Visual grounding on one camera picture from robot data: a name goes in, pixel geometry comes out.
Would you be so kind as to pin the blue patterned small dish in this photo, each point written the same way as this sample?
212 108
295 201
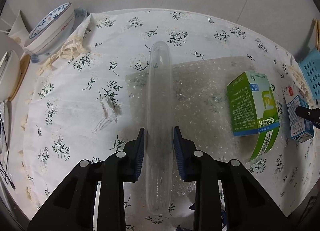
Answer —
81 13

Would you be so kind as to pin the plain white bowl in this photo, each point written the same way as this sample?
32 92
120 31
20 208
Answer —
8 81

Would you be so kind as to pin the blue patterned white bowl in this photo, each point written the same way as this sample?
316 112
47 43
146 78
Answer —
57 33

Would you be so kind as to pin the clear bubble wrap sheet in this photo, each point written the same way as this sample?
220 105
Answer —
200 101

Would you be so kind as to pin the blue plastic utensil holder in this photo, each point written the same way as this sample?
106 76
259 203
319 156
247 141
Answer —
311 76

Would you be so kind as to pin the small blue torn wrapper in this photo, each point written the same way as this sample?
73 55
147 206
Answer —
192 206

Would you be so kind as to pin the blue milk carton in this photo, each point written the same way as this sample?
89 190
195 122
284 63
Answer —
295 111

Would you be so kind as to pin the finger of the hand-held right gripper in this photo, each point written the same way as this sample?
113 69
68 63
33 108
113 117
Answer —
308 114

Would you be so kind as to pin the green medicine box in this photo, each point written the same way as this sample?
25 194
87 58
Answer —
250 106

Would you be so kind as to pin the clear plastic air tube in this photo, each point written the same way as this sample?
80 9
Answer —
160 83

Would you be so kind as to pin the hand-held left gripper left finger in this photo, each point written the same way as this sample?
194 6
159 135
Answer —
140 156

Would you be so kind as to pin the white paper container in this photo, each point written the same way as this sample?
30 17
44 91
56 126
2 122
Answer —
17 28

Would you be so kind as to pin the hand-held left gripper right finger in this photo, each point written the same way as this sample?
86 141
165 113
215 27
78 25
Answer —
178 156

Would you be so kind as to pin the white floral tablecloth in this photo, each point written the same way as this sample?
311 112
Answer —
75 111

